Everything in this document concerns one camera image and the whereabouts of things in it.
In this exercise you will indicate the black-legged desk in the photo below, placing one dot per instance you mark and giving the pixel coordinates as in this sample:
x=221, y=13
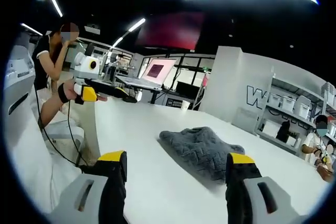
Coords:
x=155, y=94

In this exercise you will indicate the black bag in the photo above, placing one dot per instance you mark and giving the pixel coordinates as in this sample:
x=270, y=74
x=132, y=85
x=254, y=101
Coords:
x=283, y=130

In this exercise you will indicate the grey towel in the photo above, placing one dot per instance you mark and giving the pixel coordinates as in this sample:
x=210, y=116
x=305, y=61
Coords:
x=202, y=150

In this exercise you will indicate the white paper cup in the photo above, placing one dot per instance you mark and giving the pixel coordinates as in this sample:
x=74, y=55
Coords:
x=185, y=105

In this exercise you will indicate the white partition with lettering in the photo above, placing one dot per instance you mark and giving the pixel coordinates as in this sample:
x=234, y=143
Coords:
x=231, y=82

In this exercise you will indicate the white storage box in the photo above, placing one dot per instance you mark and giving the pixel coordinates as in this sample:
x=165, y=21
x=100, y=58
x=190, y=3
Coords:
x=287, y=104
x=302, y=108
x=274, y=100

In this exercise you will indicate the black monitor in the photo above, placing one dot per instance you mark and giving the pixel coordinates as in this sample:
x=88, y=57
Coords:
x=187, y=90

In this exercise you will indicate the white ceiling box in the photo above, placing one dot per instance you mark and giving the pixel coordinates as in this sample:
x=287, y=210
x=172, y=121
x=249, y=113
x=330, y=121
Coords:
x=92, y=30

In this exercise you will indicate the grey metal shelf unit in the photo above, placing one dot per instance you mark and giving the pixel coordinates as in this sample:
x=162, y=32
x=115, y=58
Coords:
x=299, y=90

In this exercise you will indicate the red overhead screen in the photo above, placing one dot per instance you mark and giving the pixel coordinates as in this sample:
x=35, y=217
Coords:
x=170, y=31

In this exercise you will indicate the open laptop with pink screen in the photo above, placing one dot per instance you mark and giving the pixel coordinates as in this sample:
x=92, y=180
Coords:
x=157, y=73

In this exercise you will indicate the white machine casing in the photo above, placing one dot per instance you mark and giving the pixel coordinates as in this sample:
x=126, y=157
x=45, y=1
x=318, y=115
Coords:
x=18, y=82

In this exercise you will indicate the person's left hand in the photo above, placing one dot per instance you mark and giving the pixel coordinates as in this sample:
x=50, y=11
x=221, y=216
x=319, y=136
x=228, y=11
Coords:
x=68, y=91

